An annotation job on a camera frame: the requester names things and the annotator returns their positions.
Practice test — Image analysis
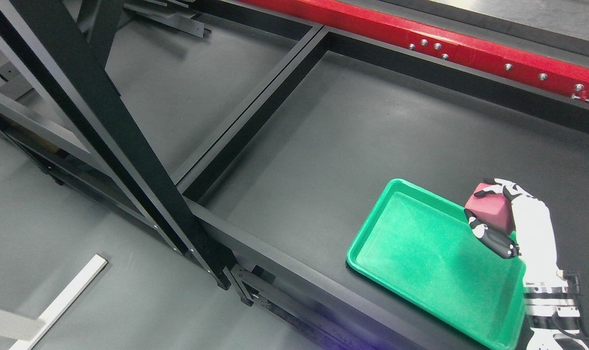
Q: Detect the red metal beam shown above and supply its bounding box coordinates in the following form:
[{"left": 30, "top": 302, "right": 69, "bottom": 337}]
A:
[{"left": 250, "top": 0, "right": 589, "bottom": 102}]

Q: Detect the pink red cube block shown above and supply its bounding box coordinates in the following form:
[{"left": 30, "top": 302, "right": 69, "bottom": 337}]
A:
[{"left": 464, "top": 182, "right": 515, "bottom": 235}]

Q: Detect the black metal shelf rack centre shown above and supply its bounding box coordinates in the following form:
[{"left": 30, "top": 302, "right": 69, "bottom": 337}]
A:
[{"left": 178, "top": 0, "right": 589, "bottom": 350}]

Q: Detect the black metal shelf rack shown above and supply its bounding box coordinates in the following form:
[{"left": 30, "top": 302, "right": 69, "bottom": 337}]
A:
[
  {"left": 0, "top": 0, "right": 319, "bottom": 291},
  {"left": 178, "top": 0, "right": 589, "bottom": 350}
]

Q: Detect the black metal shelf rack left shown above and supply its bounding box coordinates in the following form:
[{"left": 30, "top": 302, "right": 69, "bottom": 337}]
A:
[{"left": 0, "top": 0, "right": 319, "bottom": 291}]

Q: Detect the white standing desk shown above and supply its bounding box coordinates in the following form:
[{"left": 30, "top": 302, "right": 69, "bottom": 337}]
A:
[{"left": 0, "top": 254, "right": 108, "bottom": 350}]

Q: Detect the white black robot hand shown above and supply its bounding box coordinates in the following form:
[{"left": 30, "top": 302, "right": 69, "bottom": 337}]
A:
[{"left": 464, "top": 178, "right": 562, "bottom": 284}]

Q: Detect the green plastic tray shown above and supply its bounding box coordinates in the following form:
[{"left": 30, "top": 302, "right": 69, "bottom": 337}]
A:
[{"left": 346, "top": 178, "right": 525, "bottom": 350}]

